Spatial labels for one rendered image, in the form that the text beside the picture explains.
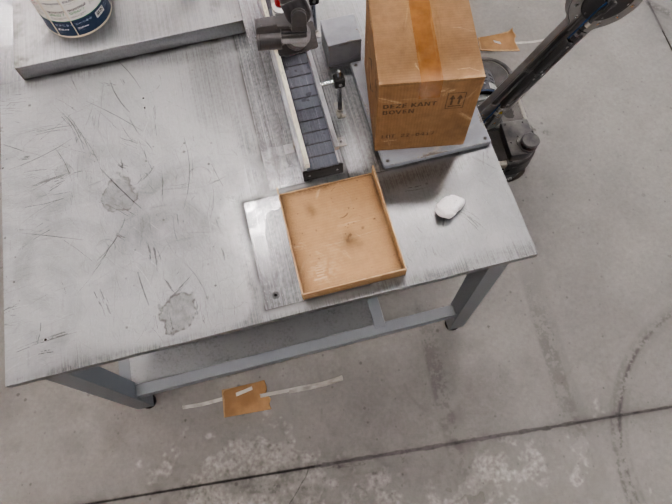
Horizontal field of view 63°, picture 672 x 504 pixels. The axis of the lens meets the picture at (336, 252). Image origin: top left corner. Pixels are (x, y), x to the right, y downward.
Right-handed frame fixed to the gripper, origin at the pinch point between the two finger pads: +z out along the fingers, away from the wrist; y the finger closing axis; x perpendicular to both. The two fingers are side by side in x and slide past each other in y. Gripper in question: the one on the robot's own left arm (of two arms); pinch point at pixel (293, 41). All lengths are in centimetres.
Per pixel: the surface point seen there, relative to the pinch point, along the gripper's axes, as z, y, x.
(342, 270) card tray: -28, 3, 56
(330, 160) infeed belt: -12.8, -1.4, 31.0
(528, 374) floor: 20, -60, 131
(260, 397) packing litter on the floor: 29, 40, 117
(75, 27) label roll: 22, 59, -18
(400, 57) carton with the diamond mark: -26.3, -20.9, 10.1
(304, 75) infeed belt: 5.5, -1.2, 8.8
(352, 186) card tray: -13.3, -5.6, 38.9
